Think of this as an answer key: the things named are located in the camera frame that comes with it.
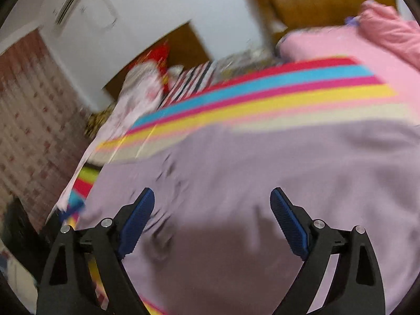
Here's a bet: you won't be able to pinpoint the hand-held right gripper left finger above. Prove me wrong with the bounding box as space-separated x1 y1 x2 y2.
35 187 155 315

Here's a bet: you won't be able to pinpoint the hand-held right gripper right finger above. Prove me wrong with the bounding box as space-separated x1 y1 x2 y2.
270 187 385 315

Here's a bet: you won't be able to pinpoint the purple pants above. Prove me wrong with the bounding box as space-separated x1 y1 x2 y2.
77 118 420 315

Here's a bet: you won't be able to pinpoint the brown patterned blanket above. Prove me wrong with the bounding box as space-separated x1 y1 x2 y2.
83 107 114 138

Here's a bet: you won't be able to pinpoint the pink floral quilt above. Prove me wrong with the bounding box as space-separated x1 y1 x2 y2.
48 61 165 217

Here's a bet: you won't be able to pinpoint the colourful striped blanket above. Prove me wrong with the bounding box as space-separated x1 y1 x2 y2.
61 56 414 315

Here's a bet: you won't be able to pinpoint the floral curtain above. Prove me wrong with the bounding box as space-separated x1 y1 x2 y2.
0 29 92 233

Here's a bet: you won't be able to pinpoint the plaid bed sheet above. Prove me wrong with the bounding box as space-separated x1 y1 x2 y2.
161 61 217 107

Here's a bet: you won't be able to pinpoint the red pillow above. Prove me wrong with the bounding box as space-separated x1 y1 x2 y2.
138 41 171 89

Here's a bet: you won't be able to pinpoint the pink bed sheet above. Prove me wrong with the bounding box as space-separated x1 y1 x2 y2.
277 26 420 112

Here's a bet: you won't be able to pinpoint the dark wooden headboard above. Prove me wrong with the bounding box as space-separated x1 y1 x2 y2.
103 21 212 101

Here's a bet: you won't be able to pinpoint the large padded wooden headboard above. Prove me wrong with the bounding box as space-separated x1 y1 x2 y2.
244 0 397 45

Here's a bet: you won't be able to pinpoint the white air conditioner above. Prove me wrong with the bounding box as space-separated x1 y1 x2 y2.
54 0 94 27

